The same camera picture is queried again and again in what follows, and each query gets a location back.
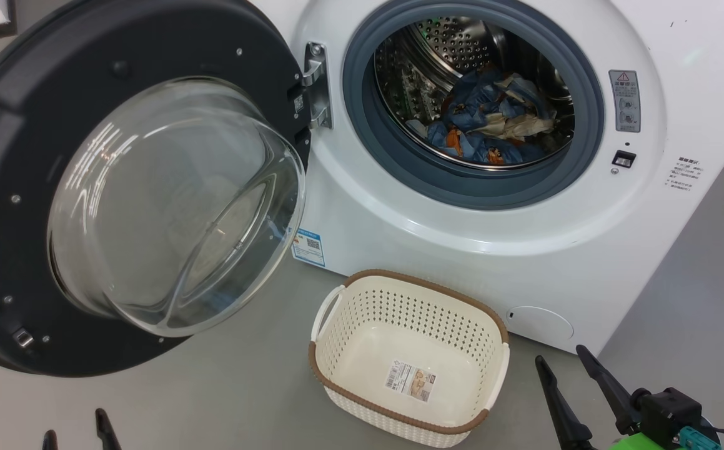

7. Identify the perforated steel drum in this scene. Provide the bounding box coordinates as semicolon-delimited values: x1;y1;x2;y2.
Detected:
374;15;577;170

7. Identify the cream perforated basket brown rim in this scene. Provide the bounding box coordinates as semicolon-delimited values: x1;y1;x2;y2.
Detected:
308;269;512;449

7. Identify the round white filter cover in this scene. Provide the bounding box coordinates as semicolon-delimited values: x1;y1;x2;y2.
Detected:
506;305;575;344

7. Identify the silver door hinge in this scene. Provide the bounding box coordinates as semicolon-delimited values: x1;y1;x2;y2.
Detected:
300;41;334;131

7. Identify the basket product label sticker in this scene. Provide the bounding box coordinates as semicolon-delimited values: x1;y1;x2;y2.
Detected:
384;359;438;403

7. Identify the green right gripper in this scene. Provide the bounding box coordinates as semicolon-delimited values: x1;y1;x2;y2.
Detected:
534;344;722;450

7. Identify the blue energy label sticker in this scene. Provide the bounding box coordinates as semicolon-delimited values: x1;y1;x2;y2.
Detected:
290;227;327;269

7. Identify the blue bear print garment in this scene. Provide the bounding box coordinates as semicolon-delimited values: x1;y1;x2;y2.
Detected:
440;66;557;141
425;119;547;167

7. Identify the grey warning sticker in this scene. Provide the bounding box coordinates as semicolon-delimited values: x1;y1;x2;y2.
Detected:
608;69;642;134

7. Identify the black round glass washer door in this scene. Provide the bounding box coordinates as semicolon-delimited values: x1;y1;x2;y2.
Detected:
0;0;313;378

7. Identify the white front-load washing machine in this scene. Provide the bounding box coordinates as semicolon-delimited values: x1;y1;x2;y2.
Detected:
246;0;724;358

